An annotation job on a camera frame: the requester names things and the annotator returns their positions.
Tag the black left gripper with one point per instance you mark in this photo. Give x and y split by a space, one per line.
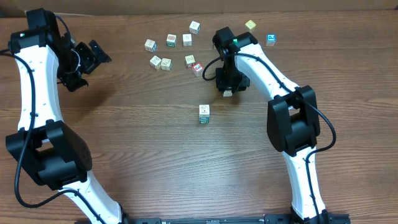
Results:
91 55

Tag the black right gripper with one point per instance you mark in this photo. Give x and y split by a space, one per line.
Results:
232 86

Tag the blue X wooden block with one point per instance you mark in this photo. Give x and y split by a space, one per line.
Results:
227 93

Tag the red three wooden block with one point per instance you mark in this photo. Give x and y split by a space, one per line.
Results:
197 69

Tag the plain wooden block blue H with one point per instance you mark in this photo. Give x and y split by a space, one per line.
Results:
204 111

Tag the green letter wooden block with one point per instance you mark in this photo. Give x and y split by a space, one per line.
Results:
204 120

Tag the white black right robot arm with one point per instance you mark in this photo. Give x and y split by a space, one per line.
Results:
292 119

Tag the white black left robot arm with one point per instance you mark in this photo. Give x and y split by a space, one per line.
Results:
44 147

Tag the wooden block numeral one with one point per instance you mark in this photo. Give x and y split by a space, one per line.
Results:
189 61

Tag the yellow top wooden block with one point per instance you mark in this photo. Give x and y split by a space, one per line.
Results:
250 26

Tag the plain wooden block red side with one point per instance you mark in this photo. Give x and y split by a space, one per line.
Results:
187 40

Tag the blue top wooden block right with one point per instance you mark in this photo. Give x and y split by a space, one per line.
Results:
270 40

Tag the wooden block top centre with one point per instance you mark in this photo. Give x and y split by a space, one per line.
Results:
194 27

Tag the green sided wooden block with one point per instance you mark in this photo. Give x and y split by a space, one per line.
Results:
166 64

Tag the green B wooden block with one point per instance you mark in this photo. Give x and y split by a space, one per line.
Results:
171 40

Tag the blue sided wooden block left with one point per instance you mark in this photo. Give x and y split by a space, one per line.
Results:
150 45

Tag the X marked wooden block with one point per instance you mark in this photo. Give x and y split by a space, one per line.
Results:
155 62

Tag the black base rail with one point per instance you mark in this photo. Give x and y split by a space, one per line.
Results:
217 220

